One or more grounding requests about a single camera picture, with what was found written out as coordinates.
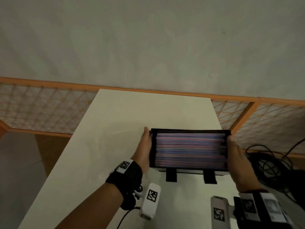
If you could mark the person's left hand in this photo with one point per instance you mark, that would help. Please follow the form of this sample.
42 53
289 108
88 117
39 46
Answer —
142 152

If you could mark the person's right hand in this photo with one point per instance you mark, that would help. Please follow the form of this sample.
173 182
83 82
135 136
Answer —
240 166

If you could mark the person's right thumb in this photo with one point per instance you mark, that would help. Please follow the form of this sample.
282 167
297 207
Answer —
230 143

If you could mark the person's left thumb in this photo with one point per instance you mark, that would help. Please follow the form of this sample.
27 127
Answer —
147 134

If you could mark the black card box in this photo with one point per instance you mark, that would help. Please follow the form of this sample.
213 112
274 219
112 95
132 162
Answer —
190 131

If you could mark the person's left forearm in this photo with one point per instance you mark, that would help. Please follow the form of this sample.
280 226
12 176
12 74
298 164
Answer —
95 207

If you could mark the stack of colourful cards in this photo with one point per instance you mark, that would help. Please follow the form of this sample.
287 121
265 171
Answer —
190 150

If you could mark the orange mesh fence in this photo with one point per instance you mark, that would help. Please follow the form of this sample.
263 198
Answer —
43 109

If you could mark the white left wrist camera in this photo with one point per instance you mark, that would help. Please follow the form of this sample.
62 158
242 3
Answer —
150 200

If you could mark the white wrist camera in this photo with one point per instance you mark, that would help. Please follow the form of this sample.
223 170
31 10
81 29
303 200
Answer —
220 212
150 200

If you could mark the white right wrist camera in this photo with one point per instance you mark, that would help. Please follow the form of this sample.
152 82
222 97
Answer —
220 212

